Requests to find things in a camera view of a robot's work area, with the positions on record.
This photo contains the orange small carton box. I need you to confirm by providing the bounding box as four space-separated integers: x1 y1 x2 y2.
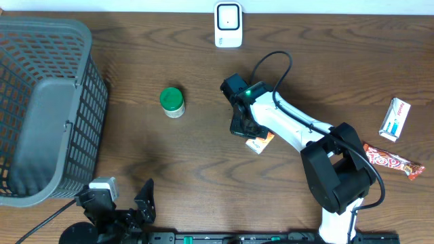
245 132 275 155

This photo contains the green lid jar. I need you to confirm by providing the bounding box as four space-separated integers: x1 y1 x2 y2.
159 87 185 119

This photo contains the white Panadol medicine box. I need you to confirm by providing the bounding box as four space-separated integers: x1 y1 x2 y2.
378 98 411 142

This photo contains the red chocolate bar wrapper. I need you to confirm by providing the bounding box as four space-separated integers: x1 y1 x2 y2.
363 143 425 180

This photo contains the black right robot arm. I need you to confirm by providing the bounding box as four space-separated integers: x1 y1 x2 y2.
220 74 376 243

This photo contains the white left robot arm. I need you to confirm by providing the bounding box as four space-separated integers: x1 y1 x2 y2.
59 177 156 244

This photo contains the dark grey plastic basket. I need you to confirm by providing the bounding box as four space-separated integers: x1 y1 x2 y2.
1 17 108 207

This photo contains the black left camera cable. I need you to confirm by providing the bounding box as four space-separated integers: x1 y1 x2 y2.
15 199 77 244

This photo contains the black camera cable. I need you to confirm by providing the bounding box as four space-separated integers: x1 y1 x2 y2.
15 199 77 244
249 50 387 244

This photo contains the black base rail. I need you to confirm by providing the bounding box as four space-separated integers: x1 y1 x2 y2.
146 232 400 244

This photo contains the black right camera cable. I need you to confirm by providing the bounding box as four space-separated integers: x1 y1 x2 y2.
249 50 387 244

